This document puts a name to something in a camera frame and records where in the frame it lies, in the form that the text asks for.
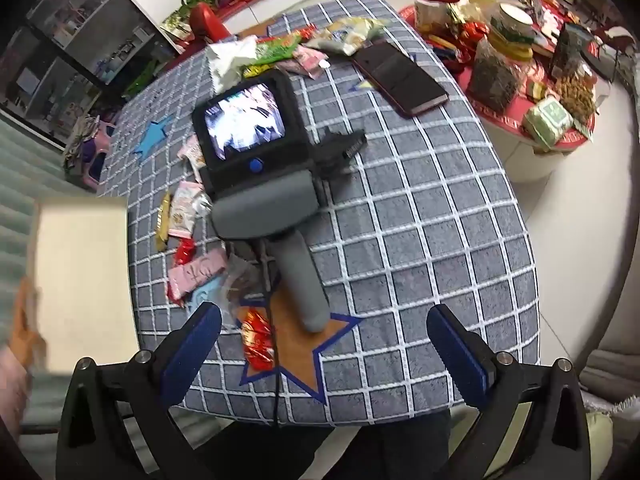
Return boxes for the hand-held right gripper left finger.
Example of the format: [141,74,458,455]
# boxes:
[55,302,223,480]

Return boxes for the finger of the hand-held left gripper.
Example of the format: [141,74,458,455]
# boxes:
[322,127,369,161]
[314,152,353,181]

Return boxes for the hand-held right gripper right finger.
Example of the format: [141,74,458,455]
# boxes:
[426,304,594,480]

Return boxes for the person's left forearm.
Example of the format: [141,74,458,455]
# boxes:
[0,345,33,441]

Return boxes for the person's left hand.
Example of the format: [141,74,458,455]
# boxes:
[7,277,48,376]

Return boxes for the light blue packet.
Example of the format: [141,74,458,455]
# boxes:
[187,277,226,311]

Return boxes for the red gold candy wrapper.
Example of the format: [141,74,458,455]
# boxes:
[240,307,276,372]

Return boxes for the pink wafer packet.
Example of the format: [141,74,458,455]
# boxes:
[166,247,228,306]

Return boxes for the pink round-print snack packet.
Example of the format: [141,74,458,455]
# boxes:
[167,180,213,240]

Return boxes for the small pink white packet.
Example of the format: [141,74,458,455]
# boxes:
[177,135,208,171]

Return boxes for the pink strawberry snack packet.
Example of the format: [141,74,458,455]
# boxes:
[285,57,332,81]

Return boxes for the small red candy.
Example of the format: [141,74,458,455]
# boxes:
[173,237,198,267]

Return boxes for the gold candy bar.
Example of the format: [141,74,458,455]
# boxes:
[155,192,173,252]

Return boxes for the mauve snack packet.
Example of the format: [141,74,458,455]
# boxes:
[292,44,326,63]

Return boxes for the white yellow bread packet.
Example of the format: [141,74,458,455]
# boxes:
[312,16,391,56]

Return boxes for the green snack packet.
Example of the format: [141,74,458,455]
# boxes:
[242,30,303,66]

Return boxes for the white cardboard box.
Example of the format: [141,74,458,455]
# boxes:
[27,196,141,378]

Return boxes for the white crumpled tissue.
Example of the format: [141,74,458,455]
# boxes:
[205,35,258,93]

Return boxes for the red round side table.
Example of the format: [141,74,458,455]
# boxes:
[400,0,608,183]

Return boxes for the clear plastic jar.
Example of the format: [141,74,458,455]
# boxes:
[414,0,453,33]

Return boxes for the grey sofa cushion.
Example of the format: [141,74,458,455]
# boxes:
[577,345,640,411]

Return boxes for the pink plastic stool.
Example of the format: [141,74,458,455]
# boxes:
[65,115,121,191]

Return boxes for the red chair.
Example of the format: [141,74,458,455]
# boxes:
[189,2,236,43]

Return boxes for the green square packet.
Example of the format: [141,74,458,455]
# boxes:
[522,96,575,150]

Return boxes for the white green ceramic bowl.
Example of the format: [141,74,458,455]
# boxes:
[492,2,536,43]

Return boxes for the bag of nuts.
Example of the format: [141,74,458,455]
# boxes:
[555,72,601,126]

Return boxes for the black glass display cabinet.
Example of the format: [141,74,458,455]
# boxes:
[10,0,175,153]

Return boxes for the dark snack bag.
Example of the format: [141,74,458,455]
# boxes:
[552,22,593,78]

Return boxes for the black cable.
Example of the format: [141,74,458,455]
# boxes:
[252,240,282,428]

